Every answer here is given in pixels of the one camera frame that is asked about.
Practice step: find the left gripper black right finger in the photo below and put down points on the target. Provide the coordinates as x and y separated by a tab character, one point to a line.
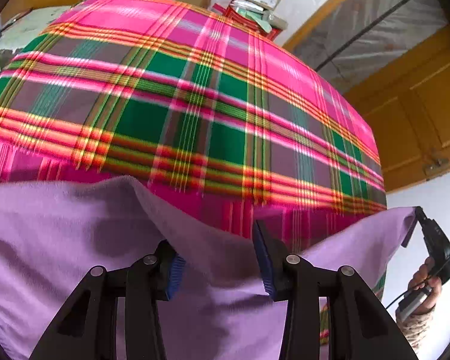
319	299

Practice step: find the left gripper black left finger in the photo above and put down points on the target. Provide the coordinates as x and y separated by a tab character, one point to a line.
85	327

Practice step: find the purple fleece garment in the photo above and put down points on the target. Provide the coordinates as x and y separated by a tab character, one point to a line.
53	233

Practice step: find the patterned right sleeve forearm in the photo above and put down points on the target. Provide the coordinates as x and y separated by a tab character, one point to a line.
415	327

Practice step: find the wooden door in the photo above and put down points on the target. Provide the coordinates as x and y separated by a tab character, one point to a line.
407	105

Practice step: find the grey door curtain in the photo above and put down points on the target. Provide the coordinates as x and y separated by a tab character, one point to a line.
360	37

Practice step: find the pink plaid bed sheet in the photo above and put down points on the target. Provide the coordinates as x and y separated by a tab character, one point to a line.
127	121

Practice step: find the side table with glass top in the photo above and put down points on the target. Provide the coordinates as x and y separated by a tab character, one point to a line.
23	28

